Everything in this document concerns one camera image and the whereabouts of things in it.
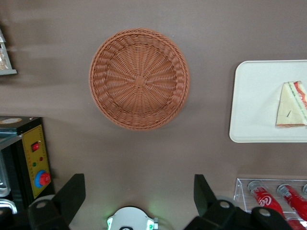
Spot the red Coca-Cola bottle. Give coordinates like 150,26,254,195
276,183,307,222
286,218,307,230
248,180,286,218

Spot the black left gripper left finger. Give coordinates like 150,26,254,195
53,173,86,225

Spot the black machine yellow panel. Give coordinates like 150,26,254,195
0,115,56,216

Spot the brown wicker basket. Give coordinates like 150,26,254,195
89,27,191,131

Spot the clear acrylic bottle rack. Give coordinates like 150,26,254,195
233,177,307,230

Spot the clear cracker packet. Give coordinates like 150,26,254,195
0,46,10,70

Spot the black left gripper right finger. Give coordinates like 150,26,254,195
193,173,220,217

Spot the beige plastic tray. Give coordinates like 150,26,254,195
229,59,307,144

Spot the triangular sandwich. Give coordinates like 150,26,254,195
275,80,307,128

